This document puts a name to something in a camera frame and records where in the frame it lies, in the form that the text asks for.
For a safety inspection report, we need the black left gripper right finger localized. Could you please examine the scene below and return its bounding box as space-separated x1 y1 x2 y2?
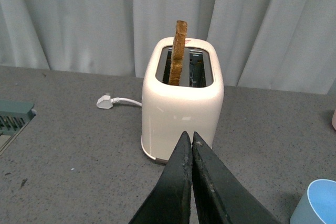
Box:
192 132 280 223

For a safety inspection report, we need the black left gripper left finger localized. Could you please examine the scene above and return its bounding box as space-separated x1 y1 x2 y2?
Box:
130 131 193 223

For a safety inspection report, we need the light blue plastic cup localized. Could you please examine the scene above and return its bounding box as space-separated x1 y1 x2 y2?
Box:
290 179 335 224

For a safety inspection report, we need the white two-slot toaster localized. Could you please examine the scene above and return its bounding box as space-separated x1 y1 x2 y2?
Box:
141 37 224 163

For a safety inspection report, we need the brown toast slice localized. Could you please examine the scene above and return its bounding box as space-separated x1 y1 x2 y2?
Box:
169 20 187 86

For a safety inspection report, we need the pink bowl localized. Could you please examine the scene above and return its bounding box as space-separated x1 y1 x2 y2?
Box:
331 110 336 130

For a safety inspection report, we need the grey-white curtain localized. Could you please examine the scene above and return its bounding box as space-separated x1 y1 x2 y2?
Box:
1 0 335 94

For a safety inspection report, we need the green dish rack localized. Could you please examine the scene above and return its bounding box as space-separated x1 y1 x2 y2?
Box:
1 99 36 154

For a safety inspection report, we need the white power plug and cable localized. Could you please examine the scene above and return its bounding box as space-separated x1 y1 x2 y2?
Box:
96 93 143 110

